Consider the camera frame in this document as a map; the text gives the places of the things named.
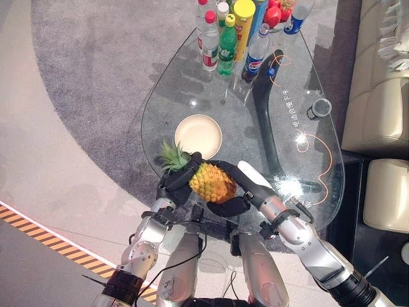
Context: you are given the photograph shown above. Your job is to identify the beige leather sofa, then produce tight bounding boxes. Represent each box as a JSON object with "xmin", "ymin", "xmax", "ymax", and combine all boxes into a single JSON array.
[{"xmin": 341, "ymin": 0, "xmax": 409, "ymax": 155}]

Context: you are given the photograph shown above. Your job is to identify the yellow pineapple with green crown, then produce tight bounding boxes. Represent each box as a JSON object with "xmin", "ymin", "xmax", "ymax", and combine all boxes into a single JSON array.
[{"xmin": 158, "ymin": 139, "xmax": 239, "ymax": 204}]

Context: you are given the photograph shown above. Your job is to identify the small green bottle white cap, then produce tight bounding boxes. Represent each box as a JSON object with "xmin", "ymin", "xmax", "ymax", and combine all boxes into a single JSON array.
[{"xmin": 216, "ymin": 1, "xmax": 231, "ymax": 29}]

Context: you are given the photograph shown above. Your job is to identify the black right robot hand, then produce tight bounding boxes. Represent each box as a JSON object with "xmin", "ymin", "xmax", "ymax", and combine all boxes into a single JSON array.
[{"xmin": 206, "ymin": 160, "xmax": 276, "ymax": 219}]

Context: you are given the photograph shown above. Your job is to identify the glass table top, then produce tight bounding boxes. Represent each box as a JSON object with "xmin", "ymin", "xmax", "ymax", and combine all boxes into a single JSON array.
[{"xmin": 140, "ymin": 27, "xmax": 346, "ymax": 235}]

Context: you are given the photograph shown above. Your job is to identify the black cable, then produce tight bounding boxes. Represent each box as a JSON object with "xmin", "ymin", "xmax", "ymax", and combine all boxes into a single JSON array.
[{"xmin": 129, "ymin": 220, "xmax": 208, "ymax": 307}]

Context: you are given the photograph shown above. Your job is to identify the curved black table leg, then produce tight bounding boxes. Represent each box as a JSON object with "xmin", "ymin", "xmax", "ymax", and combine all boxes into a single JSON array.
[{"xmin": 251, "ymin": 49, "xmax": 323, "ymax": 194}]

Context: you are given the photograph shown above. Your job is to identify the grey carpet rug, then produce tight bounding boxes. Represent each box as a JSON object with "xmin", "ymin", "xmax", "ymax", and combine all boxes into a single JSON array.
[{"xmin": 30, "ymin": 0, "xmax": 340, "ymax": 253}]

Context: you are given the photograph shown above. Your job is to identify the clear water bottle red cap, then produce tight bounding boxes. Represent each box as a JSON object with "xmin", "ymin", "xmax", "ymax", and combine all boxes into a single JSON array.
[
  {"xmin": 201, "ymin": 10, "xmax": 221, "ymax": 72},
  {"xmin": 194, "ymin": 0, "xmax": 215, "ymax": 51}
]

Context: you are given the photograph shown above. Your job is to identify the red tomato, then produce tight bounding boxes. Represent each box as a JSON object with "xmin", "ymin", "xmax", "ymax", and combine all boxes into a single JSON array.
[{"xmin": 263, "ymin": 5, "xmax": 283, "ymax": 29}]

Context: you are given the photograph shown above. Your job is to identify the clear bottle blue label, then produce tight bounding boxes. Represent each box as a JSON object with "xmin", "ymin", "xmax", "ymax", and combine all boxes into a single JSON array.
[{"xmin": 282, "ymin": 0, "xmax": 316, "ymax": 36}]

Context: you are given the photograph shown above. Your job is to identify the yellow black hazard tape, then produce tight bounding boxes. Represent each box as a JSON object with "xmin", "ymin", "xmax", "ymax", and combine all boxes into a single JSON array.
[{"xmin": 0, "ymin": 201, "xmax": 158, "ymax": 303}]

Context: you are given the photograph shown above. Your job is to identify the blue chips can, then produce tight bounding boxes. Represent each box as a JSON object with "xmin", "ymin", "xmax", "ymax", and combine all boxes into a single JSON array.
[{"xmin": 247, "ymin": 0, "xmax": 270, "ymax": 45}]

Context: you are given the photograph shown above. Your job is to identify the dark cola bottle blue label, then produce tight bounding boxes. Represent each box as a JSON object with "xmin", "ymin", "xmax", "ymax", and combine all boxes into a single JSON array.
[{"xmin": 240, "ymin": 22, "xmax": 271, "ymax": 85}]

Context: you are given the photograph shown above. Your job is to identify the beige leather ottoman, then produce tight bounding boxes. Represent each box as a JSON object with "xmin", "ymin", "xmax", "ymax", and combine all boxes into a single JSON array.
[{"xmin": 363, "ymin": 158, "xmax": 409, "ymax": 235}]

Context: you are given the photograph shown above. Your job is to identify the round beige plate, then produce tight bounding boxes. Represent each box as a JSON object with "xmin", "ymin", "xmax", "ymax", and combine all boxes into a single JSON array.
[{"xmin": 174, "ymin": 114, "xmax": 223, "ymax": 161}]

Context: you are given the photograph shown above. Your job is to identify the white fringed cloth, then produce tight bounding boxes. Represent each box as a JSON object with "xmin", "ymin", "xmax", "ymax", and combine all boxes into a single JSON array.
[{"xmin": 378, "ymin": 0, "xmax": 409, "ymax": 73}]

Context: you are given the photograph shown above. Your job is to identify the silver right robot leg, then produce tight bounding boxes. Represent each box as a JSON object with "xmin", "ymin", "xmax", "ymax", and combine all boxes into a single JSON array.
[{"xmin": 236, "ymin": 231, "xmax": 291, "ymax": 307}]

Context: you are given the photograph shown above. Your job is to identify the green soda bottle yellow cap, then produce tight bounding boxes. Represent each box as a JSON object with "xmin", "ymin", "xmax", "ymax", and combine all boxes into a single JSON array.
[{"xmin": 217, "ymin": 13, "xmax": 238, "ymax": 77}]

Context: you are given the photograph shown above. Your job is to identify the black glossy side table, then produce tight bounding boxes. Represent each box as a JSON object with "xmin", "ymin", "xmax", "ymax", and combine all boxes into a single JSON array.
[{"xmin": 325, "ymin": 152, "xmax": 409, "ymax": 307}]

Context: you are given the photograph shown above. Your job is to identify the silver left robot leg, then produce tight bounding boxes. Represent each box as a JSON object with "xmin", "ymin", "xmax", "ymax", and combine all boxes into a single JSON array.
[{"xmin": 155, "ymin": 231, "xmax": 201, "ymax": 307}]

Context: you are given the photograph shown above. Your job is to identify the yellow chips can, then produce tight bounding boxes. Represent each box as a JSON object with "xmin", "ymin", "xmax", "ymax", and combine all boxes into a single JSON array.
[{"xmin": 233, "ymin": 0, "xmax": 257, "ymax": 63}]

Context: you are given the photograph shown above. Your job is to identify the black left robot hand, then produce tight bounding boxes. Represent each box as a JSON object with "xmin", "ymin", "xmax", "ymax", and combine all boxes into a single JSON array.
[{"xmin": 156, "ymin": 152, "xmax": 204, "ymax": 209}]

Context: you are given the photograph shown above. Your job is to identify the silver robot leg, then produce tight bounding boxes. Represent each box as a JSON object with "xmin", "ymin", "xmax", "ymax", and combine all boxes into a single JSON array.
[
  {"xmin": 236, "ymin": 231, "xmax": 291, "ymax": 307},
  {"xmin": 155, "ymin": 231, "xmax": 201, "ymax": 307}
]

